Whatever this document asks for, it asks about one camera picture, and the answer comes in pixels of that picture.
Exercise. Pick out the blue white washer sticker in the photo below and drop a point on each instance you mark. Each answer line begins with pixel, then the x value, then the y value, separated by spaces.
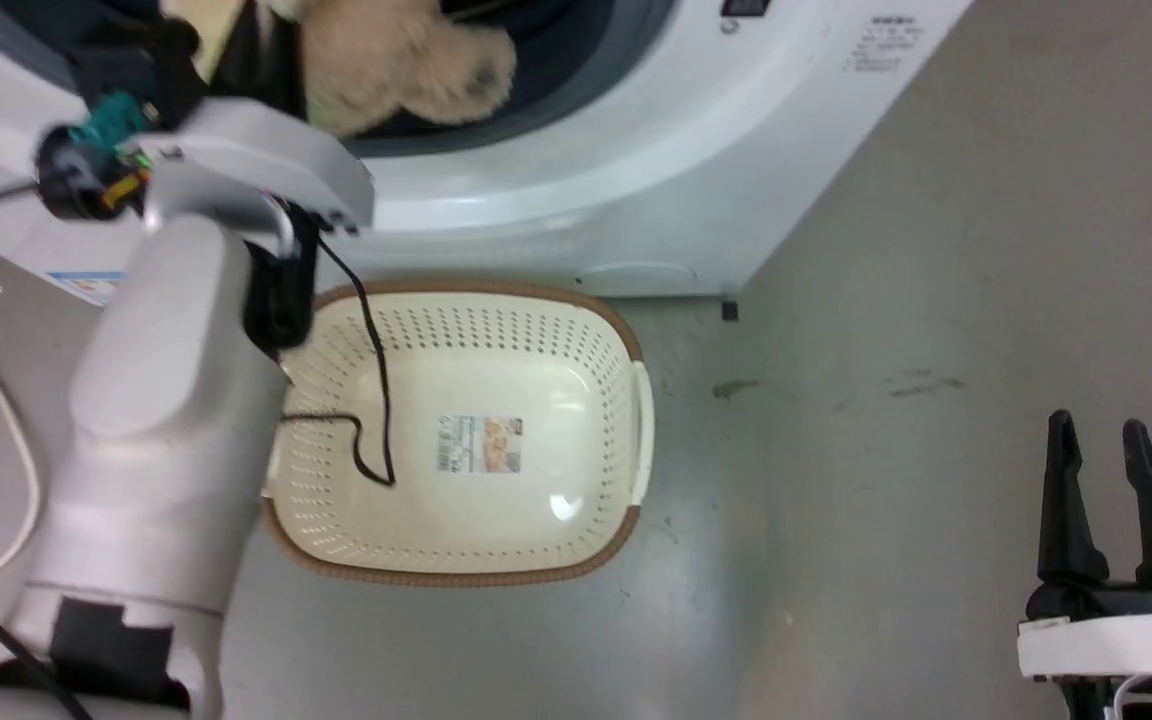
pixel 86 285

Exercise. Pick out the beige plush toy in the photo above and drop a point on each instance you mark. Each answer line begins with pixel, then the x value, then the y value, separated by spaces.
pixel 406 70

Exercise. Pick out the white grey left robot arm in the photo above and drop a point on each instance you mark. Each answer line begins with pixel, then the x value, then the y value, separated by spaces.
pixel 166 400

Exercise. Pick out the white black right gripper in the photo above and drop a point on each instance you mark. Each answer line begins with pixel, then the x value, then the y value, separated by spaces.
pixel 1116 640

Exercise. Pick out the paper product label sticker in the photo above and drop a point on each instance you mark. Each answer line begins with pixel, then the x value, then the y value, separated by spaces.
pixel 480 444

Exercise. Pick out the black washer foot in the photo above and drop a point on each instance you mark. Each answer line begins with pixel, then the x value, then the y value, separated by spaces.
pixel 729 310

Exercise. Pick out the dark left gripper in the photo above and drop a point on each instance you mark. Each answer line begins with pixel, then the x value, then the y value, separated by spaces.
pixel 151 70

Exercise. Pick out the white front-load washing machine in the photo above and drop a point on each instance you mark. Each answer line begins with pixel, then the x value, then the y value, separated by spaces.
pixel 696 170

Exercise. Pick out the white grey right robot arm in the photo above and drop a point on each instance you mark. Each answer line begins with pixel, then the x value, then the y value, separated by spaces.
pixel 1136 702

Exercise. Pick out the cream perforated laundry basket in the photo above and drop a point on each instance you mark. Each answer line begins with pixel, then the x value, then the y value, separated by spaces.
pixel 536 350

